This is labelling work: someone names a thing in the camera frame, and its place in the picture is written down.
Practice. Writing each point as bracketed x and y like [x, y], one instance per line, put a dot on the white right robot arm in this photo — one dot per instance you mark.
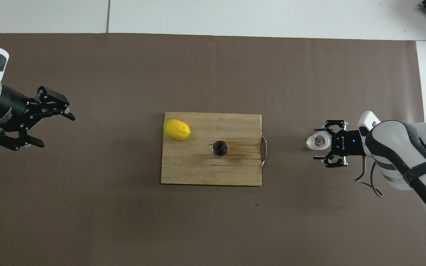
[401, 147]

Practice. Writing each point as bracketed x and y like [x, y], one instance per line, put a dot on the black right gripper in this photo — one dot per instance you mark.
[348, 144]

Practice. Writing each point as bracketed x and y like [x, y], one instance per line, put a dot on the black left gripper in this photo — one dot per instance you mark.
[11, 111]

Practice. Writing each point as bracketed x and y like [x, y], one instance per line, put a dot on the yellow lemon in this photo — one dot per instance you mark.
[176, 129]

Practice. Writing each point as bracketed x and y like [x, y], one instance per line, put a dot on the steel double jigger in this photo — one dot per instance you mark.
[220, 149]

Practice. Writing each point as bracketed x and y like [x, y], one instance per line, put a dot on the clear textured glass cup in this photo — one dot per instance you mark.
[318, 141]

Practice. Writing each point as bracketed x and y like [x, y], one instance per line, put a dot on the brown paper table mat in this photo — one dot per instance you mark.
[124, 203]

